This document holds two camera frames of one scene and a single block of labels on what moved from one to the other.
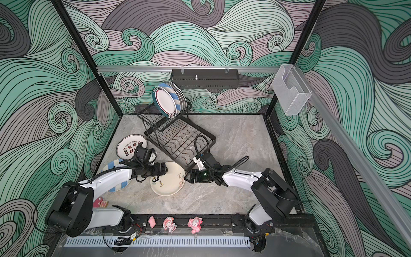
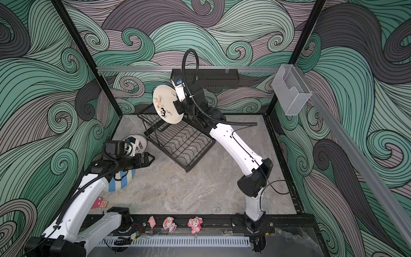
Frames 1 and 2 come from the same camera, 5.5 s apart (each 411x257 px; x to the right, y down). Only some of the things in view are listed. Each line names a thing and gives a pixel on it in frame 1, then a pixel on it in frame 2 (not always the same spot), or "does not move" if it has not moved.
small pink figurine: (152, 221) does not move
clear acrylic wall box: (290, 90) does not move
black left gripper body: (153, 169) to (131, 163)
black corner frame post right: (302, 39) does not move
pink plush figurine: (195, 223) does not move
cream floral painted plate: (170, 183) to (163, 99)
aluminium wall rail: (114, 69) does not move
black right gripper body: (200, 176) to (185, 105)
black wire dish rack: (180, 136) does not move
